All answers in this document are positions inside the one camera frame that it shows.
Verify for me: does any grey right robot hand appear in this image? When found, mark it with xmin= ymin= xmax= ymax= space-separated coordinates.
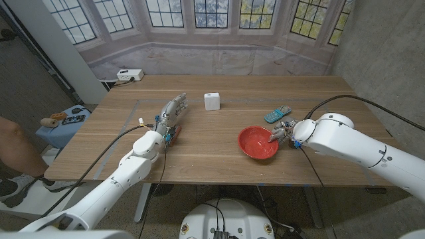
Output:
xmin=268 ymin=119 xmax=301 ymax=144

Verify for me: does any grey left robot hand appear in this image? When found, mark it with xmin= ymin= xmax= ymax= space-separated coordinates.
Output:
xmin=153 ymin=92 xmax=189 ymax=139

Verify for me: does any red bowl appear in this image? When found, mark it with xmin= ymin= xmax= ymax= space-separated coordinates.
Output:
xmin=237 ymin=125 xmax=279 ymax=161

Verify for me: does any teal mobile phone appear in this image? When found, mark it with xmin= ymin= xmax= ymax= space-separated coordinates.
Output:
xmin=264 ymin=105 xmax=292 ymax=124

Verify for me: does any red-brown folding multitool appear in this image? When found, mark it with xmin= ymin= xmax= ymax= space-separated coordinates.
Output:
xmin=169 ymin=125 xmax=183 ymax=147

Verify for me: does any white cube charger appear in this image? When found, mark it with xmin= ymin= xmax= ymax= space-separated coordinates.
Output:
xmin=204 ymin=92 xmax=221 ymax=112

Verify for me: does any white power strip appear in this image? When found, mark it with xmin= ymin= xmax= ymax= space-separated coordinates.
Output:
xmin=116 ymin=68 xmax=145 ymax=82

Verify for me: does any printed window backdrop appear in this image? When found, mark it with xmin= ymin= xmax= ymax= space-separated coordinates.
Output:
xmin=41 ymin=0 xmax=356 ymax=80

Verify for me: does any black round floor fan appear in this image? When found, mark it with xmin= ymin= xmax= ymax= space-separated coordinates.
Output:
xmin=151 ymin=183 xmax=175 ymax=197

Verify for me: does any black remote control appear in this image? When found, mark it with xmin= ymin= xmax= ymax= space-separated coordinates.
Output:
xmin=61 ymin=114 xmax=86 ymax=125

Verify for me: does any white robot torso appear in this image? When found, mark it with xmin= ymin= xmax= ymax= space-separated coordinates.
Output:
xmin=179 ymin=198 xmax=276 ymax=239

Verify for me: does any blue stool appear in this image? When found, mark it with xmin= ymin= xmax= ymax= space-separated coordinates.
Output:
xmin=35 ymin=104 xmax=92 ymax=149

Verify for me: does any brown twine roll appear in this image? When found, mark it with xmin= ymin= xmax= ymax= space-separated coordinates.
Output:
xmin=40 ymin=118 xmax=59 ymax=129

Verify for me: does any grey black sneaker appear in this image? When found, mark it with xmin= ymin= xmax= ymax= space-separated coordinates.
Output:
xmin=41 ymin=177 xmax=84 ymax=193
xmin=0 ymin=174 xmax=34 ymax=205

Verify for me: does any person's bare leg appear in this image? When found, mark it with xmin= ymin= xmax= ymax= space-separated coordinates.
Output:
xmin=0 ymin=116 xmax=47 ymax=177

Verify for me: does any white floor platform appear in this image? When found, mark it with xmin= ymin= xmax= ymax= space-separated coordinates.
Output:
xmin=0 ymin=147 xmax=90 ymax=220

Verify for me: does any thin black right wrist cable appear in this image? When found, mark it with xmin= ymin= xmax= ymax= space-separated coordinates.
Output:
xmin=297 ymin=147 xmax=339 ymax=239

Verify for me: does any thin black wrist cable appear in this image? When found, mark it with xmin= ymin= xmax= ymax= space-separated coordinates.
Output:
xmin=297 ymin=147 xmax=339 ymax=239
xmin=137 ymin=139 xmax=169 ymax=239

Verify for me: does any thin black left wrist cable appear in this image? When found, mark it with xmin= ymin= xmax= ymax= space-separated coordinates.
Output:
xmin=137 ymin=139 xmax=169 ymax=239

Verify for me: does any white cable under table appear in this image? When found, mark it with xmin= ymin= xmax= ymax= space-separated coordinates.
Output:
xmin=254 ymin=185 xmax=296 ymax=232

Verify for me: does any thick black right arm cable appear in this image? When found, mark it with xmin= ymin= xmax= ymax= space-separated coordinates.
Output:
xmin=303 ymin=94 xmax=425 ymax=132

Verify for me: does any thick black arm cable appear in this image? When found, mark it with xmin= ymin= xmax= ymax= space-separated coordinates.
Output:
xmin=42 ymin=124 xmax=155 ymax=218
xmin=303 ymin=94 xmax=425 ymax=132

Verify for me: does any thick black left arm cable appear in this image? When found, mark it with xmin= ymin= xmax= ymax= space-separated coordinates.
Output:
xmin=42 ymin=124 xmax=155 ymax=218

